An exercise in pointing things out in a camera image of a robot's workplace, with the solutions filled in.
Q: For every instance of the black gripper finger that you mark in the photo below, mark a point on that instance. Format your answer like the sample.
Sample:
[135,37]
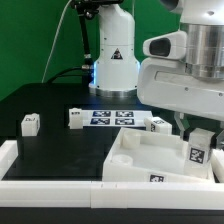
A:
[219,140]

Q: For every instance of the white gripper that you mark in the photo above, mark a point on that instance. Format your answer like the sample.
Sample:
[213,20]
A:
[164,84]

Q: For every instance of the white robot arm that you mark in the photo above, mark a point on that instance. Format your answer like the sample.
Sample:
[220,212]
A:
[116,71]

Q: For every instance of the white U-shaped fence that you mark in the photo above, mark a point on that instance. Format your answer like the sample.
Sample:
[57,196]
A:
[87,194]

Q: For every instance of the white sheet with tags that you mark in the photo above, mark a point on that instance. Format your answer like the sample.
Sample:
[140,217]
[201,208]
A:
[115,118]

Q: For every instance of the white square tabletop part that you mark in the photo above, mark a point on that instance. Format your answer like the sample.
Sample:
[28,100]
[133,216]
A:
[143,156]

